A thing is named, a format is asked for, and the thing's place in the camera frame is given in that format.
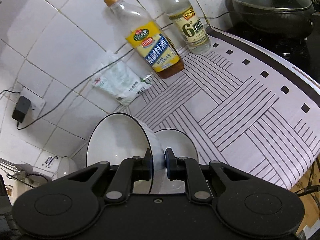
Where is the small white bowl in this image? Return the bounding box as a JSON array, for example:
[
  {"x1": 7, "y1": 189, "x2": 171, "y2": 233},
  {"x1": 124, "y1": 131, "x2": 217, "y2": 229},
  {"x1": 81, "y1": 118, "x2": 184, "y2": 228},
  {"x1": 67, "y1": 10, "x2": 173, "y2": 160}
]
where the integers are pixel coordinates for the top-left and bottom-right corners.
[{"x1": 155, "y1": 129, "x2": 199, "y2": 194}]

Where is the black wok with lid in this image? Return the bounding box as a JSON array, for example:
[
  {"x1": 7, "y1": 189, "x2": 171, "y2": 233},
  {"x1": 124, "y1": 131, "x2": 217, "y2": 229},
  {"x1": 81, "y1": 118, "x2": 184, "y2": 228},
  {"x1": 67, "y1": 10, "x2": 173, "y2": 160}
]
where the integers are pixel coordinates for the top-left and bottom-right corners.
[{"x1": 231, "y1": 0, "x2": 314, "y2": 38}]

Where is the striped table mat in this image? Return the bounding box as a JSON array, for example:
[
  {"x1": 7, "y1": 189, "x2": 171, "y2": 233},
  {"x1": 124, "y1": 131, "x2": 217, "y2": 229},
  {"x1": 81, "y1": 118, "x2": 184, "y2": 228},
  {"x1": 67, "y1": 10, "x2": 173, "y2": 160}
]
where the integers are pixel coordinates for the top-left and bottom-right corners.
[{"x1": 119, "y1": 31, "x2": 319, "y2": 189}]

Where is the clear vinegar bottle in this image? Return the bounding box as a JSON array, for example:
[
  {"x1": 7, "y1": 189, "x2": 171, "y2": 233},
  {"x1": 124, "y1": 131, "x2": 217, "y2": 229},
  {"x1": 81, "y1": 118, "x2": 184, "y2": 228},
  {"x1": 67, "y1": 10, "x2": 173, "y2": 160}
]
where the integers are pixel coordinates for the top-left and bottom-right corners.
[{"x1": 157, "y1": 0, "x2": 210, "y2": 54}]

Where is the black power adapter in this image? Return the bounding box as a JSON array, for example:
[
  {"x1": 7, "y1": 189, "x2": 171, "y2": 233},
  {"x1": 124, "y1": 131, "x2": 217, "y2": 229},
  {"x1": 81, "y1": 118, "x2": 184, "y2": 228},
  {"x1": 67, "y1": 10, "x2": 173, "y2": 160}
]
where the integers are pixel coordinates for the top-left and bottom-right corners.
[{"x1": 12, "y1": 96, "x2": 31, "y2": 123}]

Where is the white wall socket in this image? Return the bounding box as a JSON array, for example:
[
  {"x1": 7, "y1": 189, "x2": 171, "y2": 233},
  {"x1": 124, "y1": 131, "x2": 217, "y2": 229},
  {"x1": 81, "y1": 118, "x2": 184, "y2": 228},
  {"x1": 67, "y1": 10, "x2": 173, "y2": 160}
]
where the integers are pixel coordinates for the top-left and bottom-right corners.
[{"x1": 20, "y1": 87, "x2": 46, "y2": 120}]

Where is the yellow label oil bottle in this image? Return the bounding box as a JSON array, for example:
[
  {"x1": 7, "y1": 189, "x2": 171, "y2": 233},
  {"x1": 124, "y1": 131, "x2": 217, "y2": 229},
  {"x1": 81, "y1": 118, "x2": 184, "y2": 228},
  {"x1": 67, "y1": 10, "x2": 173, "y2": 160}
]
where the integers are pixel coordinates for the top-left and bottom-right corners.
[{"x1": 104, "y1": 0, "x2": 184, "y2": 79}]

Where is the white ribbed bowl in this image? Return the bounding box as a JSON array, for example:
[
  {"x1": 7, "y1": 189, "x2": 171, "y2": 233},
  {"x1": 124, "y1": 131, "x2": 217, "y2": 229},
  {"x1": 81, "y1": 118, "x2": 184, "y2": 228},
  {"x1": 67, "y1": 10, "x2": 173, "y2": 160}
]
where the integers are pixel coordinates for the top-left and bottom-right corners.
[{"x1": 86, "y1": 113, "x2": 165, "y2": 194}]

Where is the black adapter cable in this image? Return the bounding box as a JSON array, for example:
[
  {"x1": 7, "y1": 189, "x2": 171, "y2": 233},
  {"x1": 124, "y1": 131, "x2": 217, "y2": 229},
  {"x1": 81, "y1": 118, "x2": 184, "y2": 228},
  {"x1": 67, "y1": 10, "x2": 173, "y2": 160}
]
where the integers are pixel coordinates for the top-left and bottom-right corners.
[{"x1": 0, "y1": 11, "x2": 235, "y2": 131}]

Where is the white salt bag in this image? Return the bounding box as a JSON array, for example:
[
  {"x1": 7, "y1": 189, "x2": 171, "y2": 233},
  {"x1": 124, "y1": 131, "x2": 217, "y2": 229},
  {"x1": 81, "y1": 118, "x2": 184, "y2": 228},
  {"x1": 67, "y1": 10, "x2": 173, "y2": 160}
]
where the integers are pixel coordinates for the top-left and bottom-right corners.
[{"x1": 91, "y1": 51, "x2": 152, "y2": 106}]

